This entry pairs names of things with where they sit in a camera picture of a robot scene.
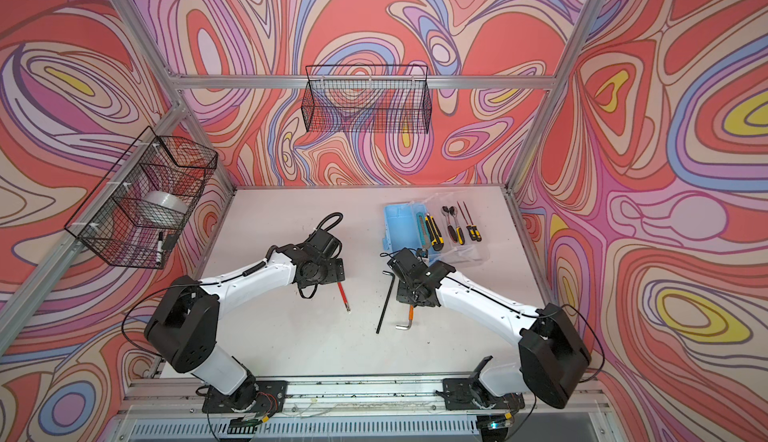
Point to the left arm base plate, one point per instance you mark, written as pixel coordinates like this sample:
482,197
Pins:
261,397

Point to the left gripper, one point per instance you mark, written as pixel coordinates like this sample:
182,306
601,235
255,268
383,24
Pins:
337,272

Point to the back wire basket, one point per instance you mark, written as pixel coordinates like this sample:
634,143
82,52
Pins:
367,98

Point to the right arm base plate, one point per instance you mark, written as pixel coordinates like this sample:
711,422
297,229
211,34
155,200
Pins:
468,394

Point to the silver tape roll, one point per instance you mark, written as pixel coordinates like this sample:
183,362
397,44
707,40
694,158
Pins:
166,200

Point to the teal utility knife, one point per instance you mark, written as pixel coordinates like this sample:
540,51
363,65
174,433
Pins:
423,234

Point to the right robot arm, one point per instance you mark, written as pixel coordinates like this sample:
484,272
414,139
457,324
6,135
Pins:
549,357

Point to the red hex key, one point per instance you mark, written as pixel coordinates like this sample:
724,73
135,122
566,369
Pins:
344,297

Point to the orange black screwdriver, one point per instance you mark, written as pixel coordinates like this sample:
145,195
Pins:
469,226

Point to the yellow black utility knife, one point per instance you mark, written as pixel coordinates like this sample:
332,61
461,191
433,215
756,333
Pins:
436,239

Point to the black marker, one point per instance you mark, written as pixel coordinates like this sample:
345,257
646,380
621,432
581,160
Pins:
159,249

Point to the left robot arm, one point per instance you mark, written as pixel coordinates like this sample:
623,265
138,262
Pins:
183,327

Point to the blue plastic tool box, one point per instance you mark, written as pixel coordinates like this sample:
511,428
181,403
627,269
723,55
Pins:
440,227

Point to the wire basket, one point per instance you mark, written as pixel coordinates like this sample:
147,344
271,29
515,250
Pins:
122,230
367,98

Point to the aluminium front rail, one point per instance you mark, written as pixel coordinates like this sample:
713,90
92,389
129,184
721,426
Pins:
361,408

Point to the left wire basket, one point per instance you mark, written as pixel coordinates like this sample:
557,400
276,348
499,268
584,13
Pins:
122,230

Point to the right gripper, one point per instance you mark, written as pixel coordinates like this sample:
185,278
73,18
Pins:
403,296

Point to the black hex key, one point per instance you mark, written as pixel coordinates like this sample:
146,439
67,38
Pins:
388,296

